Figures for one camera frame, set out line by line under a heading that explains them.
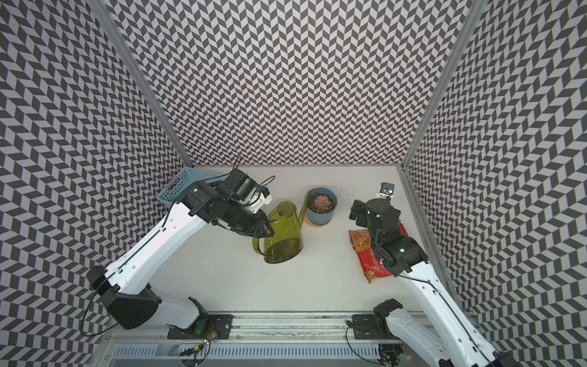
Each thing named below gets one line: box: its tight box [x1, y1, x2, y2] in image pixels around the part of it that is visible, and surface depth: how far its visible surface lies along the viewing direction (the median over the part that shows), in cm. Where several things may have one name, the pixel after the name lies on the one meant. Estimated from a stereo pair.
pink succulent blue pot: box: [306, 187, 338, 226], surface depth 93 cm
